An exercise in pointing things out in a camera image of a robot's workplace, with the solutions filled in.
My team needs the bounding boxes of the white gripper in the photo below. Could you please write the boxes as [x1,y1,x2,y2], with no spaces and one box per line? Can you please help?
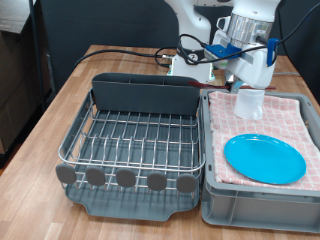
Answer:
[224,49,277,95]

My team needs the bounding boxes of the blue round plate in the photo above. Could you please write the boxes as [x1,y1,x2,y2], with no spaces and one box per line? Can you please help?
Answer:
[223,133,307,186]

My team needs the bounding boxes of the translucent plastic cup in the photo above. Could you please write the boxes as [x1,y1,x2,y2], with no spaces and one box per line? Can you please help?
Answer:
[233,88,267,121]

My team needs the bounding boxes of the pink checkered cloth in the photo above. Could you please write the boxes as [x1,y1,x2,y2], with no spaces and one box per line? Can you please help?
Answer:
[208,90,320,192]

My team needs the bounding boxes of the dark grey cutlery holder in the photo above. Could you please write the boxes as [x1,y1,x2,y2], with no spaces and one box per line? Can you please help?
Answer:
[91,72,202,117]

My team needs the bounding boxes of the grey plastic crate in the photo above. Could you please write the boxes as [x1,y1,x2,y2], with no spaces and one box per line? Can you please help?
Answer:
[200,88,320,234]

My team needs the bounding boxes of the dark grey partition panel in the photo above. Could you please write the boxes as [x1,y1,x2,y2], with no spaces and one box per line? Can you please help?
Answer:
[34,0,320,94]

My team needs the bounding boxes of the grey plastic drain tray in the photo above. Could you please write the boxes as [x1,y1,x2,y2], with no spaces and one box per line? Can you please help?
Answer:
[58,88,203,222]

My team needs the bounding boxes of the black metal pole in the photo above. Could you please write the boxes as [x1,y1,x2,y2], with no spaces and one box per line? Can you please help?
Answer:
[28,0,48,113]

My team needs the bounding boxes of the brown cardboard box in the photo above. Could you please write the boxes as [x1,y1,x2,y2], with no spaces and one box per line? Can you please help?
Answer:
[0,28,53,156]

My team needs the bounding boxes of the grey shelf board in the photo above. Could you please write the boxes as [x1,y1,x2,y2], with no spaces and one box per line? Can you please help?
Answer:
[0,0,36,34]

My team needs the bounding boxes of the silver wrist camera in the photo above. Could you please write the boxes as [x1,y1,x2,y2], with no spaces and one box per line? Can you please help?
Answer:
[209,53,233,70]

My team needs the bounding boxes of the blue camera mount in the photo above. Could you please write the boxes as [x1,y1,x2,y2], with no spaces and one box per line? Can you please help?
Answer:
[203,42,244,62]

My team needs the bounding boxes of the black camera cable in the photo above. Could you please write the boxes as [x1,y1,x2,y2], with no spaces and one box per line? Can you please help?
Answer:
[176,1,320,66]

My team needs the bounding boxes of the blue cable clip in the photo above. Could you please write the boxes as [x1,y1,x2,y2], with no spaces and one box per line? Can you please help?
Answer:
[265,37,280,68]

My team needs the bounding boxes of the metal wire dish rack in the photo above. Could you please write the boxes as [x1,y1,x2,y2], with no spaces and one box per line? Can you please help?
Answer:
[58,88,206,195]

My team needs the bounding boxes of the thick black cable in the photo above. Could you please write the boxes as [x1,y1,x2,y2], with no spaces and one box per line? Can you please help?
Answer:
[73,46,179,69]

